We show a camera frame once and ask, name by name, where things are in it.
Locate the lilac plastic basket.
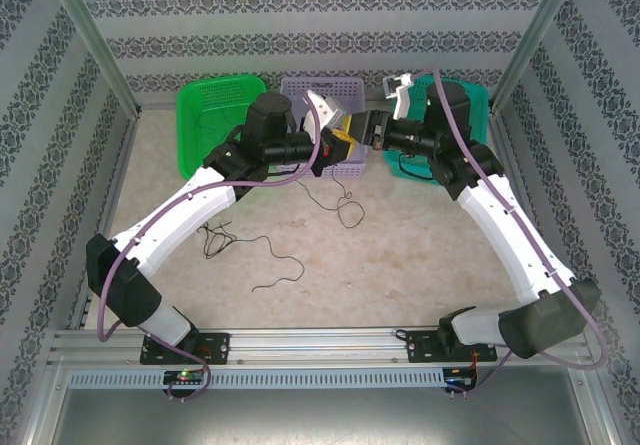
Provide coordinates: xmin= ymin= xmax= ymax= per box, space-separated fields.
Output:
xmin=278 ymin=76 xmax=371 ymax=180

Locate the thin blue cable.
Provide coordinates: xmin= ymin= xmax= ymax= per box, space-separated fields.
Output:
xmin=197 ymin=107 xmax=239 ymax=134

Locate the teal plastic basket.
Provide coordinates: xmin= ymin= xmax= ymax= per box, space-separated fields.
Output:
xmin=382 ymin=74 xmax=490 ymax=182

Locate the green plastic basket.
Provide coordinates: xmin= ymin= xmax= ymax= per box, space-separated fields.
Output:
xmin=175 ymin=74 xmax=269 ymax=182

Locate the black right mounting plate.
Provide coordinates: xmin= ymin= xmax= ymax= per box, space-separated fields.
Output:
xmin=402 ymin=329 xmax=499 ymax=365

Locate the black mounting plate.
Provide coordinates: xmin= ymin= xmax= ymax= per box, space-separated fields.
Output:
xmin=402 ymin=329 xmax=499 ymax=365
xmin=139 ymin=332 xmax=231 ymax=366

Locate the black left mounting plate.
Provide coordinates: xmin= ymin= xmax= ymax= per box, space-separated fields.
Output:
xmin=139 ymin=332 xmax=231 ymax=366

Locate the right circuit board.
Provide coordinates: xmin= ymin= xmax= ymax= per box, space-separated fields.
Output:
xmin=446 ymin=367 xmax=479 ymax=391

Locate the circuit board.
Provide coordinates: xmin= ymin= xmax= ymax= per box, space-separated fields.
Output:
xmin=163 ymin=368 xmax=207 ymax=385
xmin=446 ymin=367 xmax=479 ymax=391

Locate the grey metal shelf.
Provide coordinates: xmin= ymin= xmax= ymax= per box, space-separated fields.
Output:
xmin=29 ymin=362 xmax=614 ymax=445

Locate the left circuit board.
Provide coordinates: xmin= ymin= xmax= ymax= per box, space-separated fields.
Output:
xmin=163 ymin=368 xmax=207 ymax=385

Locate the aluminium side rail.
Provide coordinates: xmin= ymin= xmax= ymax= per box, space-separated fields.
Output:
xmin=69 ymin=109 xmax=144 ymax=331
xmin=488 ymin=107 xmax=551 ymax=266

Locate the aluminium frame post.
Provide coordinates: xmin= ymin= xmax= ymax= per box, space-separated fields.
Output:
xmin=488 ymin=0 xmax=584 ymax=111
xmin=38 ymin=0 xmax=144 ymax=118

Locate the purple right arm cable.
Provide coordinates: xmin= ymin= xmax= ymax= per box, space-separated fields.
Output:
xmin=417 ymin=64 xmax=609 ymax=397

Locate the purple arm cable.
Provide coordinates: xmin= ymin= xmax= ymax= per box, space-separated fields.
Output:
xmin=417 ymin=64 xmax=609 ymax=397
xmin=96 ymin=92 xmax=326 ymax=399

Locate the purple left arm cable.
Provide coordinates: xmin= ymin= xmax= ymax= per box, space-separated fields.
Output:
xmin=96 ymin=92 xmax=326 ymax=399

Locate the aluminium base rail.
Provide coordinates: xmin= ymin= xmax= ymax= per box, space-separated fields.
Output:
xmin=47 ymin=327 xmax=591 ymax=366

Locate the white slotted cable duct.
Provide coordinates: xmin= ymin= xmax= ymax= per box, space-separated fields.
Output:
xmin=67 ymin=367 xmax=446 ymax=391

